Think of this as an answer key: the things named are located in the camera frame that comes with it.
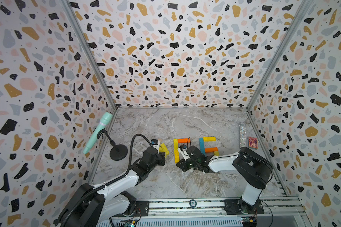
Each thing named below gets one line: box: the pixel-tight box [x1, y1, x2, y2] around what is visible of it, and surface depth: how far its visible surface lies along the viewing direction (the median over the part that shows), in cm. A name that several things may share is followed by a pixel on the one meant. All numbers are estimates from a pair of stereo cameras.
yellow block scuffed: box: [203, 136, 217, 142], surface depth 105 cm
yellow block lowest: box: [173, 138, 180, 156], surface depth 100 cm
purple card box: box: [248, 136, 259, 150], surface depth 101 cm
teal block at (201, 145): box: [198, 137, 206, 155], surface depth 102 cm
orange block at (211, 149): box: [204, 147, 219, 153], surface depth 99 cm
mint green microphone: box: [82, 112, 114, 155], surface depth 72 cm
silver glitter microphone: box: [239, 122, 247, 149], surface depth 103 cm
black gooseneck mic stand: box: [96, 129, 128, 161], surface depth 94 cm
